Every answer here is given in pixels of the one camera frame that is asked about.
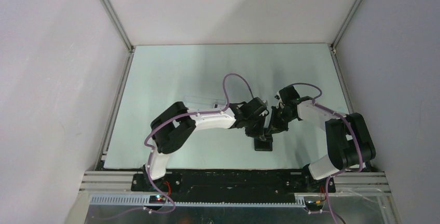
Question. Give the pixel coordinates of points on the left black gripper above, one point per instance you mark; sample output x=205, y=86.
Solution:
x=259, y=132

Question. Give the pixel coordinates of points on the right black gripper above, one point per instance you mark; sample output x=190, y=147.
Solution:
x=274, y=127

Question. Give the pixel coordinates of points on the clear plastic card tray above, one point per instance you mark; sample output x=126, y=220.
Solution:
x=201, y=103

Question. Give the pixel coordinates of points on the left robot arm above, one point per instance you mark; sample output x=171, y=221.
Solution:
x=172, y=128

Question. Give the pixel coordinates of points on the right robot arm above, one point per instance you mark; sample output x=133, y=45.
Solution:
x=348, y=141

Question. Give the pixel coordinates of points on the right controller board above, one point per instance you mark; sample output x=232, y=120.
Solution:
x=314, y=206

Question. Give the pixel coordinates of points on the controller board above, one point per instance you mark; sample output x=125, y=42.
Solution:
x=314, y=206
x=157, y=199

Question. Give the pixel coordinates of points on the left controller board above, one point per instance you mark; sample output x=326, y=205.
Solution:
x=157, y=199

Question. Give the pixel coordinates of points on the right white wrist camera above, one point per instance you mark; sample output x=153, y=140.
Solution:
x=280, y=104

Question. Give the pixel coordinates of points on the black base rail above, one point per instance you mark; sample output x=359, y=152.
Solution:
x=233, y=186

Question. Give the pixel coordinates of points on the right aluminium frame post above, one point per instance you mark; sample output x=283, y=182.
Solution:
x=345, y=24

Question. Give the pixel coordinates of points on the aluminium frame post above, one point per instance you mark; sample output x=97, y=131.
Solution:
x=345, y=24
x=116, y=22

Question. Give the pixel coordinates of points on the left aluminium frame post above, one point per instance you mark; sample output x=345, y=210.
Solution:
x=116, y=22

